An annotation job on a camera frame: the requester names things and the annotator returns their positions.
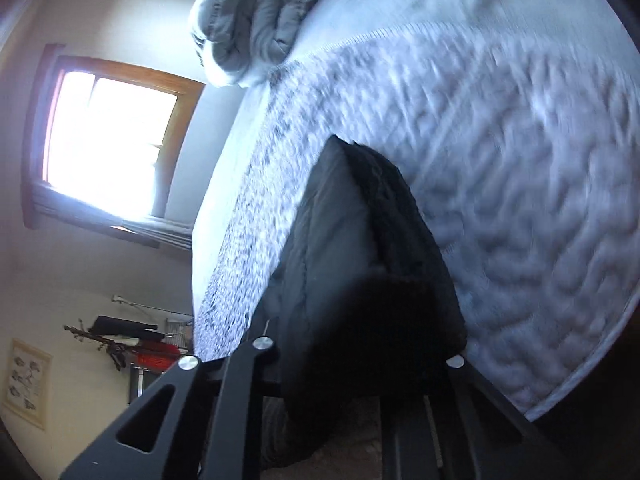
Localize white curtain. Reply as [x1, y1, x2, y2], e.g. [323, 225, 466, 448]
[30, 194, 194, 252]

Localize white pole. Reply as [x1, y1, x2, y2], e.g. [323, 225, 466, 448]
[111, 293, 194, 320]

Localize folded grey duvet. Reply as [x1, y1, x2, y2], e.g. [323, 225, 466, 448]
[188, 0, 332, 89]

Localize grey quilted bedspread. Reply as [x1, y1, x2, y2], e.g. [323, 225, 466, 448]
[192, 24, 640, 423]

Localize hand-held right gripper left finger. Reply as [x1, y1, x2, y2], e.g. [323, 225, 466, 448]
[59, 336, 279, 480]

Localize light blue bed sheet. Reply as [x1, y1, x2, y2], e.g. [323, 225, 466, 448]
[191, 0, 628, 331]

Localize red hanging bag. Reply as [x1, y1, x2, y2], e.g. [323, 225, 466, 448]
[130, 341, 187, 370]

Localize black hanging garment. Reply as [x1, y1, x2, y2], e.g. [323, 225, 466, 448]
[89, 315, 167, 342]

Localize large wooden window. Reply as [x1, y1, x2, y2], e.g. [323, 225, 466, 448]
[22, 42, 207, 248]

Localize wooden coat rack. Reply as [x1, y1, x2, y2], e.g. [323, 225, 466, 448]
[63, 324, 132, 372]

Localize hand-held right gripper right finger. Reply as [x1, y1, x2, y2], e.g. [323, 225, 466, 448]
[382, 354, 569, 480]

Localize white wire rack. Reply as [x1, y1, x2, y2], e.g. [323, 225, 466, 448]
[164, 312, 194, 352]

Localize black pants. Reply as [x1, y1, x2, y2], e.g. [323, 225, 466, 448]
[260, 134, 469, 461]

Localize framed wall picture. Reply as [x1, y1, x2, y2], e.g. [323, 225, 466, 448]
[2, 338, 54, 431]

